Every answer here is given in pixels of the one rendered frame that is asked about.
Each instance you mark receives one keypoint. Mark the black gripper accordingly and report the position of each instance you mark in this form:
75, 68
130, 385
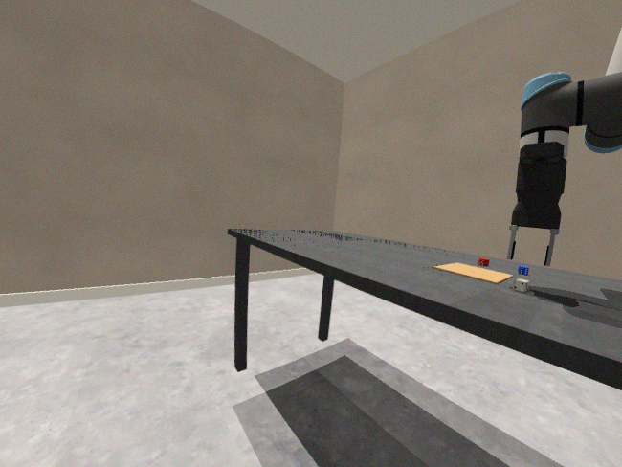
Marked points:
540, 184

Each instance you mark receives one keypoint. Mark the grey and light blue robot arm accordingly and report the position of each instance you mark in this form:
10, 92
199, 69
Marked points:
555, 102

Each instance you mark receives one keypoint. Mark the white die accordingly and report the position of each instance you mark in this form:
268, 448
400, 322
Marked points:
520, 285

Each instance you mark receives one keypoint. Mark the tan square mat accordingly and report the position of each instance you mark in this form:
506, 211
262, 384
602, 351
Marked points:
474, 272

